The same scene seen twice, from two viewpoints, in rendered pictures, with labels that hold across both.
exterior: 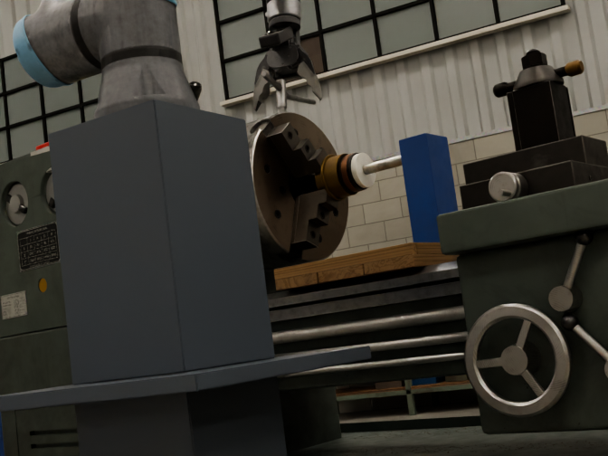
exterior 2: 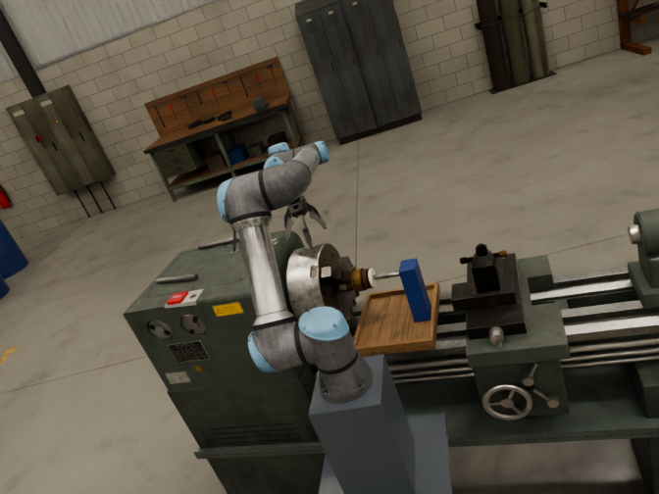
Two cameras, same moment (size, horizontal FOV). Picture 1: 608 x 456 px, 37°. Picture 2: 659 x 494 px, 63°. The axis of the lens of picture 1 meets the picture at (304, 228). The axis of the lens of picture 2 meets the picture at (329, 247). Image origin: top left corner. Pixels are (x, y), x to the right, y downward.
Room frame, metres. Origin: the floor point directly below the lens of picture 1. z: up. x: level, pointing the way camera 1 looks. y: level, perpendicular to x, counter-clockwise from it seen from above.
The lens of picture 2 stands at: (0.09, 0.43, 2.04)
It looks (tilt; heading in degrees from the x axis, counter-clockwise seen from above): 24 degrees down; 345
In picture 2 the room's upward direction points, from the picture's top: 20 degrees counter-clockwise
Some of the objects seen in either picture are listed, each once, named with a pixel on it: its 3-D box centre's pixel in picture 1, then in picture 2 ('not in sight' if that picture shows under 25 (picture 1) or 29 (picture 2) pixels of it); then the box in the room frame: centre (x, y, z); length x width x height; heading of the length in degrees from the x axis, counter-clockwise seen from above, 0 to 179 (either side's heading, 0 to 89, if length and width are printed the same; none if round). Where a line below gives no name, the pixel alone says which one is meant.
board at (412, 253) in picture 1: (395, 266); (397, 318); (1.71, -0.16, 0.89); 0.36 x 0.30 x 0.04; 142
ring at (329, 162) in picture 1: (341, 175); (359, 279); (1.77, -0.09, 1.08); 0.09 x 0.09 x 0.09; 52
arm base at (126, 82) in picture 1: (145, 92); (341, 370); (1.27, 0.20, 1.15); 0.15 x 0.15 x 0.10
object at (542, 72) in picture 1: (536, 79); (482, 257); (1.43, -0.40, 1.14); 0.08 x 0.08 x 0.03
